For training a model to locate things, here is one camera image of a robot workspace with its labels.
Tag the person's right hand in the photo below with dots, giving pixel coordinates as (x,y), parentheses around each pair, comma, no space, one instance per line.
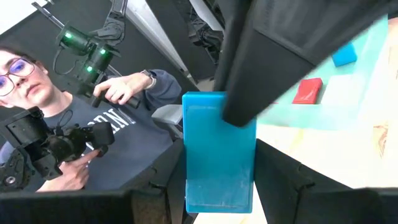
(71,174)

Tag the person's wristwatch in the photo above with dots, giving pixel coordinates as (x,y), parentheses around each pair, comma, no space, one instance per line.
(150,79)

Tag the person's left hand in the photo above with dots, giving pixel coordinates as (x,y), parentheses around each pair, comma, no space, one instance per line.
(121,88)

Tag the person's hand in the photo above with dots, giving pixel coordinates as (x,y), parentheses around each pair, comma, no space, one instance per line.
(71,174)
(121,88)

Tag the person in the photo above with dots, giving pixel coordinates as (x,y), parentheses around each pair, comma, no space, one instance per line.
(130,149)

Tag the translucent green plastic tray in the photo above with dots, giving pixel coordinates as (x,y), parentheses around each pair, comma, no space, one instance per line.
(295,116)

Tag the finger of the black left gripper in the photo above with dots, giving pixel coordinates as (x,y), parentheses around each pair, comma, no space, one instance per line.
(264,62)

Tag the red box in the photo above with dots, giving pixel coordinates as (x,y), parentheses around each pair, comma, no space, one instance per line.
(308,91)

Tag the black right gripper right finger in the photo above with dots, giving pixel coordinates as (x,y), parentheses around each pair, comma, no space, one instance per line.
(295,193)

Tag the white box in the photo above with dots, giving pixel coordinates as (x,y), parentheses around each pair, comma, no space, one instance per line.
(342,90)

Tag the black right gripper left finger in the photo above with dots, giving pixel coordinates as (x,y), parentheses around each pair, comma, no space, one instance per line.
(161,193)

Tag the person's glasses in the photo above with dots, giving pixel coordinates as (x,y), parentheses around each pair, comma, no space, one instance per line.
(23,67)

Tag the grey diagonal beam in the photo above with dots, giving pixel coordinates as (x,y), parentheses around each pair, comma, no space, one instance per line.
(155,31)

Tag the turquoise box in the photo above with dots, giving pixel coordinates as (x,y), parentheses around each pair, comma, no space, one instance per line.
(217,161)

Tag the small teal box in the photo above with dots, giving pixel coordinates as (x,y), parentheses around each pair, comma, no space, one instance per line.
(344,55)

